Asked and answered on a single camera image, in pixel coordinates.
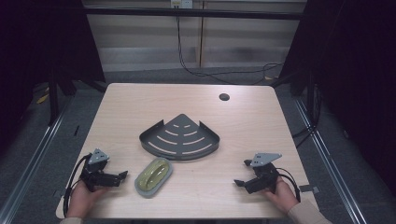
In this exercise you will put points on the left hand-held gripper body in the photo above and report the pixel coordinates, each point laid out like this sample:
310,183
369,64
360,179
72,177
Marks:
97,168

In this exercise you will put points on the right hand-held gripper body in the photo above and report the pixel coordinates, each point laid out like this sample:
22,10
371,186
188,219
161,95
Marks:
264,174

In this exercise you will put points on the person's right hand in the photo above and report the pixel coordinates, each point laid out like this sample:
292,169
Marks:
281,197

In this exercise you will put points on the person's left hand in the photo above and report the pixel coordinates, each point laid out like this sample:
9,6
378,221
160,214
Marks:
81,199

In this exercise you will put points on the grey and yellow soap box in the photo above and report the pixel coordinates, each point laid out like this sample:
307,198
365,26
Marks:
153,177

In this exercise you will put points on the grey tape strip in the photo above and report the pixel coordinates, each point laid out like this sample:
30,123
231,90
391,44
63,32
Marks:
309,188

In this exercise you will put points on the dark grey corner shelf rack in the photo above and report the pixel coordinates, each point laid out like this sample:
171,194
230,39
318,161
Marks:
180,139

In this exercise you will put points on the dark round table grommet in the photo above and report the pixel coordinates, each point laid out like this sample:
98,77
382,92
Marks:
224,96

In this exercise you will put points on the yellow floor tape piece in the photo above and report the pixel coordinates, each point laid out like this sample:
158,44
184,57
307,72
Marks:
42,99

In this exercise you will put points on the dark curtain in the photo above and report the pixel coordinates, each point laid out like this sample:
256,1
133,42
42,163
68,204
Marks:
358,77
37,46

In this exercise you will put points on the grey metal floor rail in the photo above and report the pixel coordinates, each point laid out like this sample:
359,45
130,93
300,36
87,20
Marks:
34,158
331,161

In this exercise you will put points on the black metal stand post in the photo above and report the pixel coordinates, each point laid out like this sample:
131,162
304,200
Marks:
310,99
53,99

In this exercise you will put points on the black horizontal frame bar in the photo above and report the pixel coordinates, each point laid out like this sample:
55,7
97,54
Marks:
186,12

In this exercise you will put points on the white wall socket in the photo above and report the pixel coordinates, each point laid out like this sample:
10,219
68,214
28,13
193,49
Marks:
181,3

